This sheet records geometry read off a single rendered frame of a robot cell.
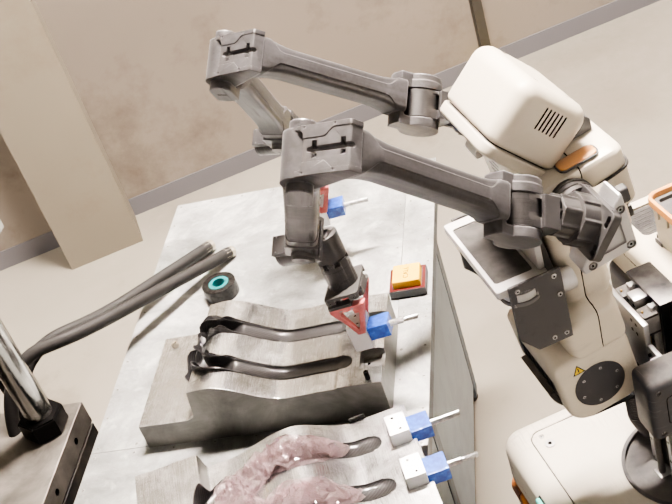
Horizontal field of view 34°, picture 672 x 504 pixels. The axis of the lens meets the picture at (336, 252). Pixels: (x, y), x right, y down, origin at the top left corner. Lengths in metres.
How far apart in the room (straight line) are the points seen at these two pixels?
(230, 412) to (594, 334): 0.70
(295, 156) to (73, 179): 2.82
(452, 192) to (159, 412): 0.88
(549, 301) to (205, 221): 1.15
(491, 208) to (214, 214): 1.31
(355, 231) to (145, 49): 1.95
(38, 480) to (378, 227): 0.94
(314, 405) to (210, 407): 0.20
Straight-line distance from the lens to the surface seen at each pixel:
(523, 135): 1.80
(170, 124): 4.49
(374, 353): 2.12
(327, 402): 2.09
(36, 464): 2.39
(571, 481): 2.61
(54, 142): 4.22
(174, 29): 4.35
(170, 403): 2.23
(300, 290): 2.47
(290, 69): 1.93
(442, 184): 1.59
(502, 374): 3.29
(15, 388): 2.35
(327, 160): 1.49
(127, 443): 2.29
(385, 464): 1.94
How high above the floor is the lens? 2.24
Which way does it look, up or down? 35 degrees down
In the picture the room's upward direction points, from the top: 19 degrees counter-clockwise
